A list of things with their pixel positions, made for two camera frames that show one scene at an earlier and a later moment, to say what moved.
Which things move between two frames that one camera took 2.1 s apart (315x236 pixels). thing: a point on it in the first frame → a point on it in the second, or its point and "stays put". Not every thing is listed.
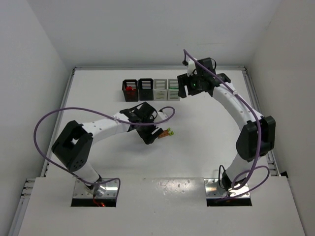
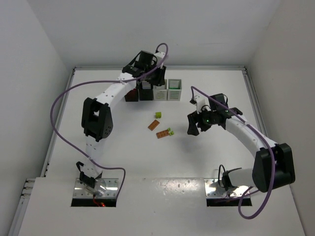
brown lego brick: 164,133 stays put
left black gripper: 147,135 → 158,75
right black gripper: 182,86 → 197,120
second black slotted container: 145,87 stays put
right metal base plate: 213,190 stays put
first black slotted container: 130,96 stays put
